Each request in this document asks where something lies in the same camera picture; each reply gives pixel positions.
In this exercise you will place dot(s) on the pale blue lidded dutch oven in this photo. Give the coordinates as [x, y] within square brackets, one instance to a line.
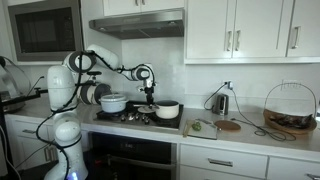
[113, 103]

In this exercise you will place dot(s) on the stainless electric kettle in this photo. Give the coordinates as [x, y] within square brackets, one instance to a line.
[221, 105]

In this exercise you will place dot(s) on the black cast iron burner grate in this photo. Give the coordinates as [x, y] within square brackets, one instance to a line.
[176, 122]
[106, 116]

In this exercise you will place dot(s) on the black mount bar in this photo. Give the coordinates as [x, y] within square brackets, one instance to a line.
[35, 92]

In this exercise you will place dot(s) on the wooden spatula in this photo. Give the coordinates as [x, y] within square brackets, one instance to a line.
[186, 130]

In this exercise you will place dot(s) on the dark dried peppers pile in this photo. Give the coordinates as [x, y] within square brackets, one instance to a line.
[293, 120]

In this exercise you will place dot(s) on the white wall cabinet block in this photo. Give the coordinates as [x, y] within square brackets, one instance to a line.
[256, 30]

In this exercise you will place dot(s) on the black glass oven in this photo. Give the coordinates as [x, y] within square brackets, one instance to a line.
[133, 150]

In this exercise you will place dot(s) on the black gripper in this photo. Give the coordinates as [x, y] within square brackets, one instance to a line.
[149, 90]

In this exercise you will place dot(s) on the white base cabinet unit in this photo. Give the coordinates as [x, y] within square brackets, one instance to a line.
[26, 146]

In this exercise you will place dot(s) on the grey kitchen knife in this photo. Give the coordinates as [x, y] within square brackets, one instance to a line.
[207, 122]

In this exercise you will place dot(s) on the stainless steel gas cooktop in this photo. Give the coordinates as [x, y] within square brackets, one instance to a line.
[140, 126]

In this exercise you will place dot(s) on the stainless built-in microwave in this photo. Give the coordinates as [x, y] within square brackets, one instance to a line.
[45, 30]

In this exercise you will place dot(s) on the white cabinet above hood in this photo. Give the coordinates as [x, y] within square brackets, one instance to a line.
[156, 6]

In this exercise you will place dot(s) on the stainless range hood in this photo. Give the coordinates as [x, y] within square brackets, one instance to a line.
[140, 26]

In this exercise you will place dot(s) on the white wall outlet plate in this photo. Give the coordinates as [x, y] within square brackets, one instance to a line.
[291, 84]

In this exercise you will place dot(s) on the round cork trivet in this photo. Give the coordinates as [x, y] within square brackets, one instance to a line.
[227, 125]

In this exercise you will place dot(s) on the grey round burner head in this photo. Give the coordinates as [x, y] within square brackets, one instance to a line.
[146, 109]

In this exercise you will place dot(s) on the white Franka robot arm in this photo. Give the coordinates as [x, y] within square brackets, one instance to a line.
[60, 86]

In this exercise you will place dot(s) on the wall outlet with plugs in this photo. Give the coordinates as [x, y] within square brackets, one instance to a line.
[228, 84]

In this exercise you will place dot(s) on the small green broccoli floret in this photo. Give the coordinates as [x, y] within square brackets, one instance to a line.
[198, 123]

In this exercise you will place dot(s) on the silver stove knob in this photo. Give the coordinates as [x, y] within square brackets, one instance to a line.
[136, 116]
[147, 121]
[143, 117]
[123, 118]
[130, 117]

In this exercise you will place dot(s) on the clear domed appliance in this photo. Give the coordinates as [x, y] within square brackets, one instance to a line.
[10, 80]

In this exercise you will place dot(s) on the metal spoon utensil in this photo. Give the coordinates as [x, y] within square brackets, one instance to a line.
[167, 110]

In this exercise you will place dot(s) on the white cutting board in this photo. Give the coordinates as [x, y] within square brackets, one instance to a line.
[206, 133]

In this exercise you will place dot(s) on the large green broccoli floret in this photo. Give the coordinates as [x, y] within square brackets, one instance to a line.
[196, 127]

